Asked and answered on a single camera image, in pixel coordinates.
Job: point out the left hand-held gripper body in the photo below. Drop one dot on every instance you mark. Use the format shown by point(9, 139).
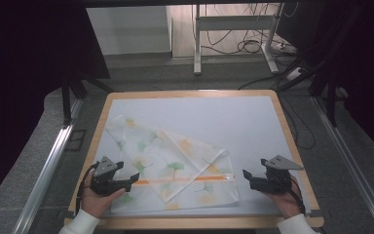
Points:
point(105, 183)

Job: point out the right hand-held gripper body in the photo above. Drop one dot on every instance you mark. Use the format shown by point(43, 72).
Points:
point(274, 182)

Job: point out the white leaf-print cloth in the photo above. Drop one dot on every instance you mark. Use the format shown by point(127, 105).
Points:
point(175, 162)

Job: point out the person's left hand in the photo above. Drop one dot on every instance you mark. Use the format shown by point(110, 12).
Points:
point(95, 203)

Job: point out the person's right hand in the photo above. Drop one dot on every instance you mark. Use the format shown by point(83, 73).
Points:
point(284, 203)

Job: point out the pale blue table mat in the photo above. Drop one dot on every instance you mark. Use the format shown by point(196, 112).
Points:
point(240, 130)

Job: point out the dark floor grate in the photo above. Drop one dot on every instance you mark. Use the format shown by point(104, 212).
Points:
point(76, 140)

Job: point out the wooden table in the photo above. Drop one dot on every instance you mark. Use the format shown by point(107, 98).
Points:
point(191, 223)

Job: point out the black metal stand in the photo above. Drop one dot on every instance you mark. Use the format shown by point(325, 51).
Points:
point(329, 91)
point(66, 97)

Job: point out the white power strip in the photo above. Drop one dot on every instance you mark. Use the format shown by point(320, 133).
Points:
point(294, 73)

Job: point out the dark curtain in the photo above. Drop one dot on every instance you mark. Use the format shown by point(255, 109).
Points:
point(19, 81)
point(373, 81)

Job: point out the white cabinet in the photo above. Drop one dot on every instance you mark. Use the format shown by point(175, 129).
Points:
point(130, 29)

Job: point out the metal floor rail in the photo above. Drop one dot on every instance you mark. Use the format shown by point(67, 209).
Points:
point(45, 175)
point(354, 169)

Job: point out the white desk frame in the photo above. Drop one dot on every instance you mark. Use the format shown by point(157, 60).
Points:
point(233, 22)

